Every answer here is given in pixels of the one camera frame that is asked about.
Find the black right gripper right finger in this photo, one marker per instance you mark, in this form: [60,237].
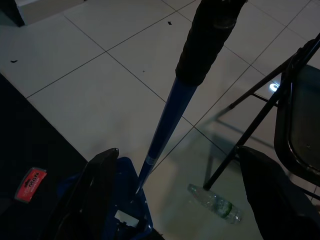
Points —
[280,205]

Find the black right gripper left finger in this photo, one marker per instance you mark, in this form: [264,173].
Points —
[82,200]

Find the small white paper scrap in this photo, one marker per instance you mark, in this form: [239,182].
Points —
[125,216]

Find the red snack wrapper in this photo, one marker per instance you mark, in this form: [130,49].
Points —
[31,185]

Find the clear plastic bottle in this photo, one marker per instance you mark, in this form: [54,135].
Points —
[217,205]

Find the black folding chair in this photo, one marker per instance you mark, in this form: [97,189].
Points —
[300,120]

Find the small black scrap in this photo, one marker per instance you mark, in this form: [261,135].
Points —
[170,23]
[13,61]

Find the black partition panel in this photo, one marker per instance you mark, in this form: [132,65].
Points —
[10,10]

